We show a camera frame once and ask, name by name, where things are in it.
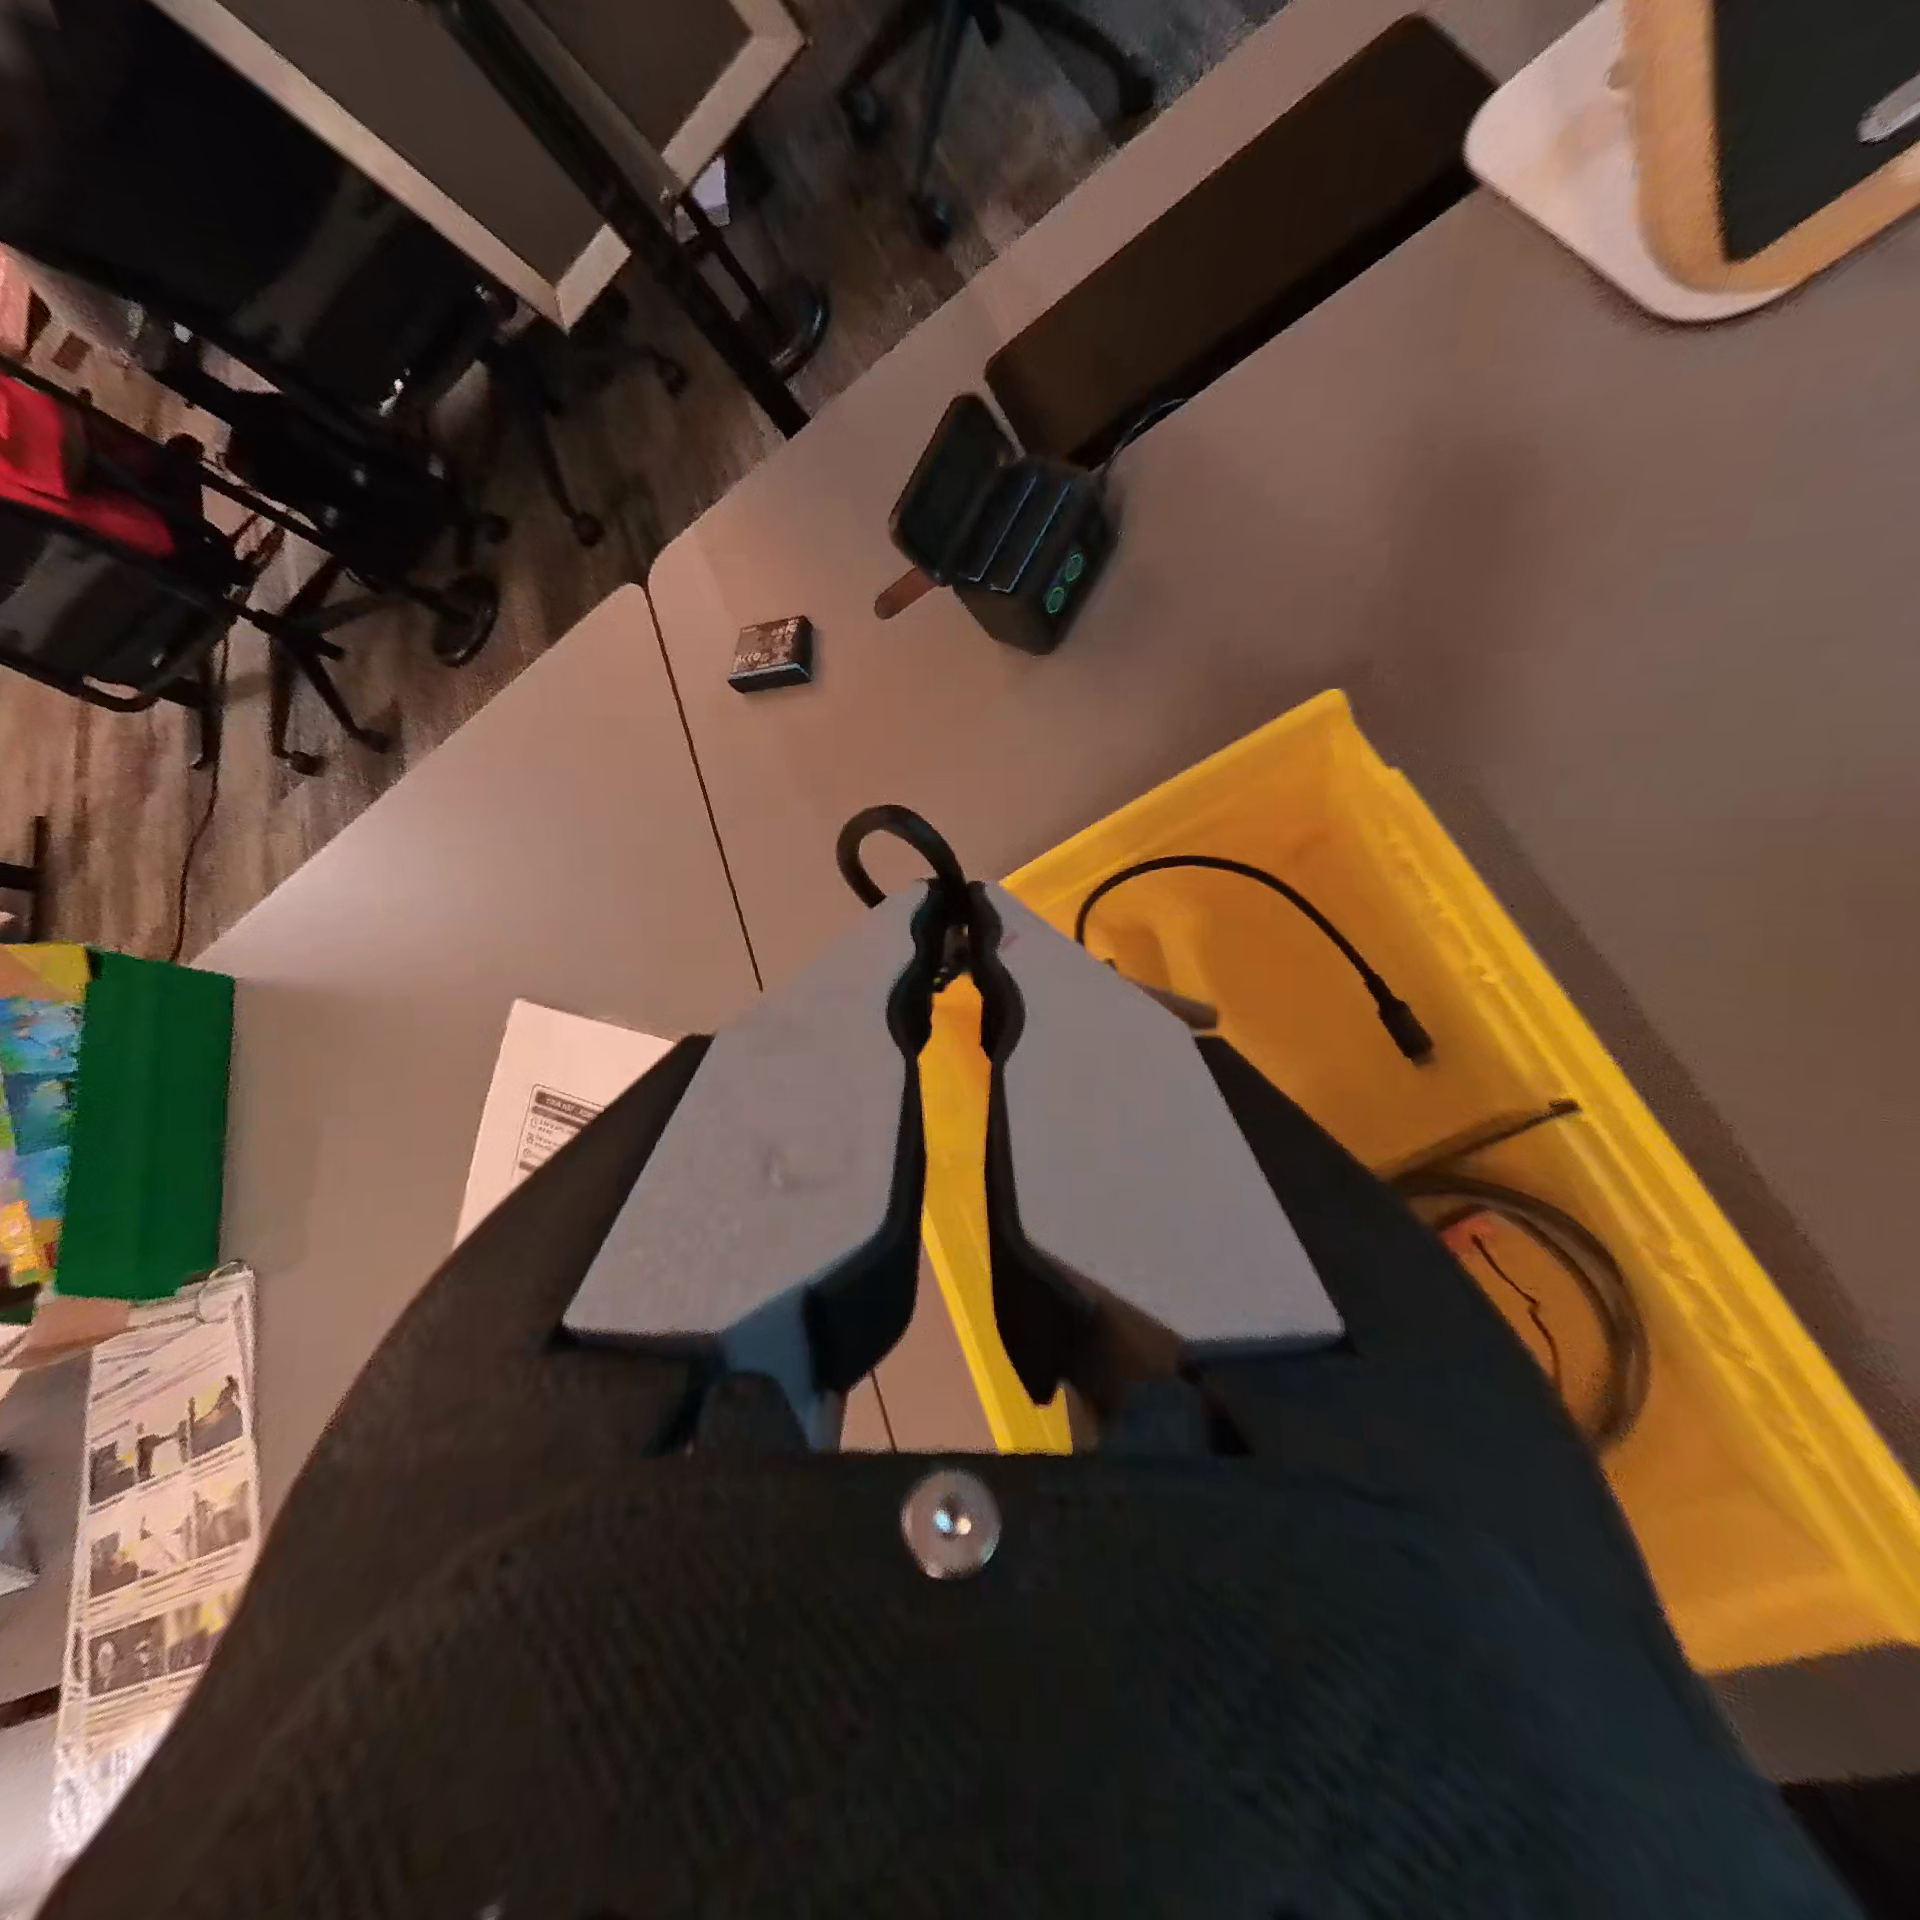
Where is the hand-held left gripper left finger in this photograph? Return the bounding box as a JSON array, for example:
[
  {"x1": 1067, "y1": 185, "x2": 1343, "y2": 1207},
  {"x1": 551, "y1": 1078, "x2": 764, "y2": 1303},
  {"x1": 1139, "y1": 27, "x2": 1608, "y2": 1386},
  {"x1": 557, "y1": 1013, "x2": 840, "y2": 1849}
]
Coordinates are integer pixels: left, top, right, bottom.
[{"x1": 557, "y1": 880, "x2": 947, "y2": 1452}]

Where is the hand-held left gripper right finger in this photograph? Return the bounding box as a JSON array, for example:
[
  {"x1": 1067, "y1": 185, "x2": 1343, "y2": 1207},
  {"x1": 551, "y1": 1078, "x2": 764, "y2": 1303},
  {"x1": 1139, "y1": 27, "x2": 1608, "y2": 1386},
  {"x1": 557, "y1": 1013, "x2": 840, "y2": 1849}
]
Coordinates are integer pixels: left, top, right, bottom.
[{"x1": 971, "y1": 883, "x2": 1349, "y2": 1409}]

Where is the black usb-c cable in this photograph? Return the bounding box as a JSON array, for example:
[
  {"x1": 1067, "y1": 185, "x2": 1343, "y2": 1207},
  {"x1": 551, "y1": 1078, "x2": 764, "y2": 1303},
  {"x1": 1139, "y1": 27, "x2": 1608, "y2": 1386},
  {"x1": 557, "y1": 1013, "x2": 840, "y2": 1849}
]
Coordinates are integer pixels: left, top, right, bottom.
[{"x1": 1074, "y1": 854, "x2": 1438, "y2": 1070}]

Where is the black cable with grey plug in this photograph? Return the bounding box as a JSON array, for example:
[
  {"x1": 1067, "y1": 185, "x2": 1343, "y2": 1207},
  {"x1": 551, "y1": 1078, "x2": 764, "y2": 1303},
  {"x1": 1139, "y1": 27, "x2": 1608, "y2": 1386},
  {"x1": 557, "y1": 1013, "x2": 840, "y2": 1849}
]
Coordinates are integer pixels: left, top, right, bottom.
[{"x1": 833, "y1": 805, "x2": 980, "y2": 1000}]

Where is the yellow plastic bin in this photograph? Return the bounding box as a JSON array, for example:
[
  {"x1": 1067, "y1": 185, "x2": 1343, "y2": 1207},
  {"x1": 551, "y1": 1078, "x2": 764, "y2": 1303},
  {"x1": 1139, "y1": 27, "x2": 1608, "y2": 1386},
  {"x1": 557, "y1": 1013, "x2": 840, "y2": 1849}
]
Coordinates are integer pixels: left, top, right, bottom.
[{"x1": 917, "y1": 686, "x2": 1920, "y2": 1678}]

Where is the white labelled box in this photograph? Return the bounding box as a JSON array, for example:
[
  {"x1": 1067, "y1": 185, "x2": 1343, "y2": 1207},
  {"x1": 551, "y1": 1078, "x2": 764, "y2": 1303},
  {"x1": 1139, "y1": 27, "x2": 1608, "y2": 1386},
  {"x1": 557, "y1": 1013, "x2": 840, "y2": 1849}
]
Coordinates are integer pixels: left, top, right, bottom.
[{"x1": 454, "y1": 997, "x2": 680, "y2": 1249}]

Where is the green colourful box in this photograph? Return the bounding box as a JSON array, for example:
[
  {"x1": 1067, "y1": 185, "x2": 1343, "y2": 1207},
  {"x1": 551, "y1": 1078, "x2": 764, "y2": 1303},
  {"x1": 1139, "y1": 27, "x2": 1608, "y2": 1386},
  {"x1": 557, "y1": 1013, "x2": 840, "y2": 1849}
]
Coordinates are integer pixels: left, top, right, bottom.
[{"x1": 0, "y1": 942, "x2": 240, "y2": 1327}]

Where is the black battery charging case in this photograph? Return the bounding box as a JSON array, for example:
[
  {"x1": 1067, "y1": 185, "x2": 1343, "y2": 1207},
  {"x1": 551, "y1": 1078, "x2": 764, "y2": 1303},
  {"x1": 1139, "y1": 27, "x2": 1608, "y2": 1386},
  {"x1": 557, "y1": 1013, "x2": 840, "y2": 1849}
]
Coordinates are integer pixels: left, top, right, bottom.
[{"x1": 888, "y1": 392, "x2": 1120, "y2": 659}]

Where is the bagged instruction sheet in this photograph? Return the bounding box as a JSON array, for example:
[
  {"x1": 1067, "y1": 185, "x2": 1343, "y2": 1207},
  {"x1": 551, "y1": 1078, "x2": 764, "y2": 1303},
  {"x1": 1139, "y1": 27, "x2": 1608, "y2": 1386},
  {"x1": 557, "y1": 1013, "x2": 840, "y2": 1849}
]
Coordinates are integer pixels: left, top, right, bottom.
[{"x1": 52, "y1": 1267, "x2": 263, "y2": 1849}]

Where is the black office chair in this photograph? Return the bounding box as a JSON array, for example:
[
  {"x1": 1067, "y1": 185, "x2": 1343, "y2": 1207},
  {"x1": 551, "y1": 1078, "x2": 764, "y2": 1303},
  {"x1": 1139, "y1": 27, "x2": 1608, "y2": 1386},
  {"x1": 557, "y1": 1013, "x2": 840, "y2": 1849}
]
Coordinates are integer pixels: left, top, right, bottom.
[
  {"x1": 0, "y1": 360, "x2": 407, "y2": 774},
  {"x1": 840, "y1": 0, "x2": 1157, "y2": 250},
  {"x1": 142, "y1": 276, "x2": 691, "y2": 671}
]

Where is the red bag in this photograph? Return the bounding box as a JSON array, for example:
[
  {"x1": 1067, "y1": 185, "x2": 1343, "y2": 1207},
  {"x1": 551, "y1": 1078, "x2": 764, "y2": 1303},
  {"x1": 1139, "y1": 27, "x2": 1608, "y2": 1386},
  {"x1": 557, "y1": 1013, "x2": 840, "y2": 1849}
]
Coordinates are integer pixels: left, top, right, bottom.
[{"x1": 0, "y1": 367, "x2": 180, "y2": 560}]

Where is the grey desk with black legs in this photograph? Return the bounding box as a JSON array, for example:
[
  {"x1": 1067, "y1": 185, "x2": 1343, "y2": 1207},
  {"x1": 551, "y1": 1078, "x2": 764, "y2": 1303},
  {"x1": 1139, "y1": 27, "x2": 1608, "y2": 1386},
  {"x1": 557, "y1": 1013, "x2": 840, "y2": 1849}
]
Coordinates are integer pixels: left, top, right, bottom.
[{"x1": 149, "y1": 0, "x2": 833, "y2": 438}]

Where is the white board stand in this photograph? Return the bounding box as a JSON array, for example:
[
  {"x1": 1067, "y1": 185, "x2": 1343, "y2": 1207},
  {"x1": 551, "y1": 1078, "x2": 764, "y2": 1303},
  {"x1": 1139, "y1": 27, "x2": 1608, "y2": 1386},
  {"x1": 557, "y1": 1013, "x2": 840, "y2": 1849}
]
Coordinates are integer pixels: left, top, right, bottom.
[{"x1": 1462, "y1": 0, "x2": 1802, "y2": 326}]

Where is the black cable tie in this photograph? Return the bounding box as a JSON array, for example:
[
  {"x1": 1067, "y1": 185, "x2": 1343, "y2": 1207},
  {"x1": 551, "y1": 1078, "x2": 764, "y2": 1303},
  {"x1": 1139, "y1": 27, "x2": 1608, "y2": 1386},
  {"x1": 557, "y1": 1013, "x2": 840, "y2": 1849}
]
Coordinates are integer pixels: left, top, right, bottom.
[{"x1": 1401, "y1": 1099, "x2": 1584, "y2": 1165}]

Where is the dark coiled cable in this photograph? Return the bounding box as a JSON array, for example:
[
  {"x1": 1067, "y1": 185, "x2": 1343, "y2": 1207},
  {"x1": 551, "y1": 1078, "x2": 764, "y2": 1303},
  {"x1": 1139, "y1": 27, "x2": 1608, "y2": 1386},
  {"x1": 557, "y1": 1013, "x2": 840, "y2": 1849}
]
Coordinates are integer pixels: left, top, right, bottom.
[{"x1": 1386, "y1": 1170, "x2": 1656, "y2": 1455}]

